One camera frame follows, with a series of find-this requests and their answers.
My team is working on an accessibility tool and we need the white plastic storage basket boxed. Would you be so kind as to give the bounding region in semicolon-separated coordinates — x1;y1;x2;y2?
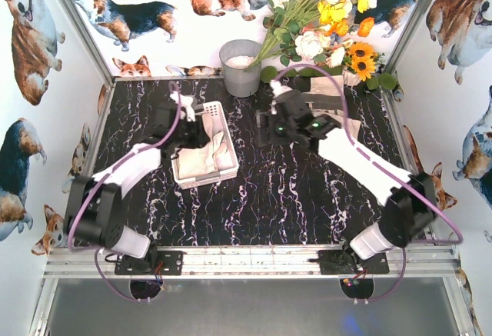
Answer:
171;101;238;189

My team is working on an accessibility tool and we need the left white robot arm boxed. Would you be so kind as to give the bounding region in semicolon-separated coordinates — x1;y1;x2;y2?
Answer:
64;102;210;259

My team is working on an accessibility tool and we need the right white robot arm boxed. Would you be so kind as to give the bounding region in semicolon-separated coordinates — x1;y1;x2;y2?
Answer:
257;83;437;261

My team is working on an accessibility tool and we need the white grey glove back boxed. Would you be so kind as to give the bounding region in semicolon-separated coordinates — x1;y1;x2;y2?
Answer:
301;75;345;116

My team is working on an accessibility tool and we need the grey metal bucket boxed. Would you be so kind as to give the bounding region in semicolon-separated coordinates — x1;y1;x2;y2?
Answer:
219;39;261;98

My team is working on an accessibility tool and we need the artificial flower bouquet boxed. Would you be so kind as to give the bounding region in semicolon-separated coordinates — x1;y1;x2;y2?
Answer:
247;0;397;90

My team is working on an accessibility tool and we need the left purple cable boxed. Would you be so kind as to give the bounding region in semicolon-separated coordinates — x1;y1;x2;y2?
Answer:
67;82;181;301

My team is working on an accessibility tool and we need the purple cable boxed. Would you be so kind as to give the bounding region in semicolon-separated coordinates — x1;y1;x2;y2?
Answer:
271;64;464;301
67;82;181;301

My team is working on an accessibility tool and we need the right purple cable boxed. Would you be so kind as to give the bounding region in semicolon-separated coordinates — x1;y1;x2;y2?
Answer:
271;64;464;301

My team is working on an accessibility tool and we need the left black base bracket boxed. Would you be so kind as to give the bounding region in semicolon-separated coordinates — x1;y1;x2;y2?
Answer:
115;250;184;276

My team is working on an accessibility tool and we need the black base bracket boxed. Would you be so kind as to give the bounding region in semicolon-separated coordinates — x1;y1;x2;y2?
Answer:
307;250;390;275
115;250;184;276

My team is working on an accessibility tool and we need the right black base bracket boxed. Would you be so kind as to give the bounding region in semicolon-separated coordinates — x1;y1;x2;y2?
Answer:
307;250;390;275

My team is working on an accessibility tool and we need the aluminium front rail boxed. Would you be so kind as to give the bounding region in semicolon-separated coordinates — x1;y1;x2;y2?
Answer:
44;245;460;280

